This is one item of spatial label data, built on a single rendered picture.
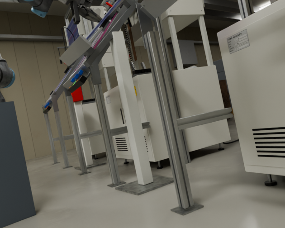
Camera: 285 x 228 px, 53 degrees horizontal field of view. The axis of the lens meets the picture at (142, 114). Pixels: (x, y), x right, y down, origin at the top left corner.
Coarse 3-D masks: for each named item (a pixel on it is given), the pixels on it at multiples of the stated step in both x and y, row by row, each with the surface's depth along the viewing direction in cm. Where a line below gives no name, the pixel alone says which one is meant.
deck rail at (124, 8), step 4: (132, 0) 184; (136, 0) 185; (124, 8) 181; (120, 12) 179; (116, 16) 178; (120, 16) 179; (116, 20) 178; (112, 24) 176; (108, 28) 175; (104, 36) 173; (100, 40) 172; (108, 44) 174; (104, 48) 172; (104, 52) 172; (100, 56) 171
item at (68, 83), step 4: (80, 68) 175; (84, 68) 172; (88, 68) 169; (76, 72) 185; (88, 72) 175; (72, 76) 196; (68, 80) 207; (64, 84) 221; (68, 84) 216; (68, 88) 226
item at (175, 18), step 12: (180, 0) 201; (192, 0) 205; (168, 12) 195; (180, 12) 200; (192, 12) 204; (132, 24) 244; (168, 24) 199; (180, 24) 222; (204, 24) 209; (168, 36) 249; (204, 36) 208; (204, 48) 210; (180, 60) 197
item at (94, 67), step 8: (104, 0) 241; (104, 8) 250; (96, 64) 164; (96, 72) 164; (136, 72) 197; (144, 72) 200; (96, 80) 163; (64, 88) 233; (120, 128) 167; (144, 128) 174; (88, 136) 234; (112, 184) 165; (120, 184) 162
